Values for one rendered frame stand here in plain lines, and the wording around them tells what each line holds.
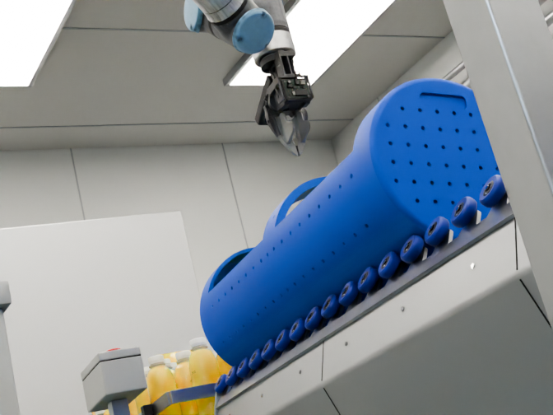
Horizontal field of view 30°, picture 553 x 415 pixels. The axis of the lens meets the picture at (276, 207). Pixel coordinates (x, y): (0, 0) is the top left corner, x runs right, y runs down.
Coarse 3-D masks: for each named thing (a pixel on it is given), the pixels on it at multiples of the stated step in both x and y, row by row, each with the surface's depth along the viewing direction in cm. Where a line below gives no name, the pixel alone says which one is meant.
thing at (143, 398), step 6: (144, 390) 259; (138, 396) 260; (144, 396) 259; (132, 402) 270; (138, 402) 259; (144, 402) 259; (150, 402) 258; (132, 408) 269; (138, 408) 259; (102, 414) 304; (108, 414) 292; (132, 414) 269
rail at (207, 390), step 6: (210, 384) 239; (174, 390) 235; (180, 390) 235; (186, 390) 236; (192, 390) 236; (198, 390) 237; (204, 390) 237; (210, 390) 238; (174, 396) 234; (180, 396) 235; (186, 396) 235; (192, 396) 236; (198, 396) 236; (204, 396) 237; (210, 396) 238; (174, 402) 234; (180, 402) 235
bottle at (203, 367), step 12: (192, 348) 244; (204, 348) 244; (192, 360) 243; (204, 360) 242; (192, 372) 242; (204, 372) 240; (216, 372) 242; (192, 384) 243; (204, 384) 240; (204, 408) 238
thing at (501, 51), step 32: (448, 0) 97; (480, 0) 93; (512, 0) 93; (480, 32) 93; (512, 32) 92; (544, 32) 93; (480, 64) 94; (512, 64) 90; (544, 64) 92; (480, 96) 94; (512, 96) 90; (544, 96) 90; (512, 128) 90; (544, 128) 89; (512, 160) 91; (544, 160) 87; (512, 192) 91; (544, 192) 87; (544, 224) 88; (544, 256) 88; (544, 288) 89
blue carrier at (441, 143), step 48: (384, 96) 161; (432, 96) 164; (384, 144) 157; (432, 144) 160; (480, 144) 164; (336, 192) 166; (384, 192) 154; (432, 192) 157; (480, 192) 160; (288, 240) 184; (336, 240) 170; (384, 240) 161; (240, 288) 206; (288, 288) 190; (336, 288) 179; (240, 336) 214
